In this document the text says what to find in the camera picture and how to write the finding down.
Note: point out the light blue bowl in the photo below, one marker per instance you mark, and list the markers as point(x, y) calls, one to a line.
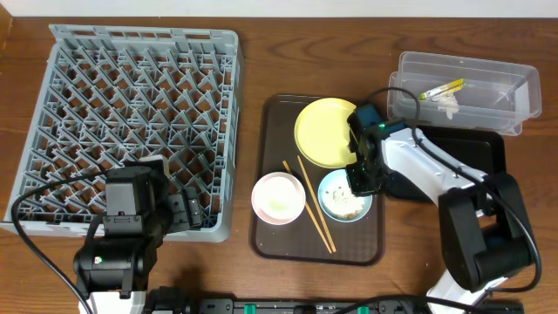
point(337, 200)

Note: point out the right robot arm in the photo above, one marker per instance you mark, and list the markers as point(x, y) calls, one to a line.
point(486, 236)

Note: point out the yellow round plate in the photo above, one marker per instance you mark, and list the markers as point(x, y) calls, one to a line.
point(322, 133)

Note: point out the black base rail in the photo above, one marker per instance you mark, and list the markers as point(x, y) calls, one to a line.
point(279, 306)

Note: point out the upper wooden chopstick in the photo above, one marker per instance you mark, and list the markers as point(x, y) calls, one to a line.
point(317, 205)

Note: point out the yellow plastic wrapper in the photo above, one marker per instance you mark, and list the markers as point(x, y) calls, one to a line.
point(443, 90)

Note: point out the white round bowl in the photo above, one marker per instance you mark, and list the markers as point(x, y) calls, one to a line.
point(278, 198)

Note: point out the crumpled white tissue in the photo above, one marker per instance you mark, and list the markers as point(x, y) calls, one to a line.
point(449, 104)

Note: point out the lower wooden chopstick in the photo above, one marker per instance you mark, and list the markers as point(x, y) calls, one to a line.
point(310, 213)

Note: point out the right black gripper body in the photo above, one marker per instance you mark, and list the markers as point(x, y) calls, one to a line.
point(360, 175)

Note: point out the clear plastic waste bin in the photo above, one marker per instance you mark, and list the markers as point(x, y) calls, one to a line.
point(498, 96)

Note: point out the wooden chopstick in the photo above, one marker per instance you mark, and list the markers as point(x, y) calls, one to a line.
point(317, 205)
point(310, 213)

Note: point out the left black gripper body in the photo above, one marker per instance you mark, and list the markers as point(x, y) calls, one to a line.
point(185, 211)

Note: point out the black food waste tray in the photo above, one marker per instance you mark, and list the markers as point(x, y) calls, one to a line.
point(482, 150)

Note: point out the grey plastic dish rack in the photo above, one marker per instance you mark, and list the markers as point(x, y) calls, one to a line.
point(113, 94)

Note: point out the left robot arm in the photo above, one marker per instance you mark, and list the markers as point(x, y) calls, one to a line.
point(120, 248)

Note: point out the dark brown serving tray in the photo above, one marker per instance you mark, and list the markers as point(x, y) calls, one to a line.
point(313, 240)

